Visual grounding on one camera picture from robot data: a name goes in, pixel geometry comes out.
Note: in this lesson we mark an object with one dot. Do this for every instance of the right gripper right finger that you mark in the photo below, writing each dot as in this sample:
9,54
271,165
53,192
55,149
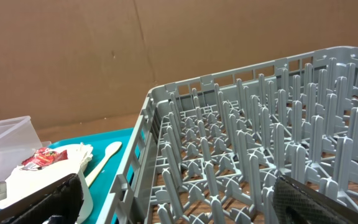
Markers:
295,203

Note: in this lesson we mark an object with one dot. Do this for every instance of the clear plastic bin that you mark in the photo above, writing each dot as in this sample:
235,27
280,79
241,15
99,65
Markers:
18,141

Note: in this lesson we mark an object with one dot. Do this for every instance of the large white plate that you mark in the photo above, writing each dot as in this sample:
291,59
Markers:
70,149

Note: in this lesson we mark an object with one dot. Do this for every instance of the white paper cup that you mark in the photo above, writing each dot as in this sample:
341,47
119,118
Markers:
22,183

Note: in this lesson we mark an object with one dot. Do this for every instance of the yellow plastic spoon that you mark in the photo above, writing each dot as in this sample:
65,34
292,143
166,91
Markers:
110,150

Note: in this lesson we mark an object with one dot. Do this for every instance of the grey dishwasher rack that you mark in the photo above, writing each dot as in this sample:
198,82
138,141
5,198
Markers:
209,149

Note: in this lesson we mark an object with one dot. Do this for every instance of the teal serving tray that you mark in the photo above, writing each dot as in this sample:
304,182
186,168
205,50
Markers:
99,189

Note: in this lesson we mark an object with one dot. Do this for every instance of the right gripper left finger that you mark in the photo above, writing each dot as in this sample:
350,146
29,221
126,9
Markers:
59,202

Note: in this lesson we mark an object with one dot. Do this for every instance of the red snack wrapper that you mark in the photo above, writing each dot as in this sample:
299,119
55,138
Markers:
43,157

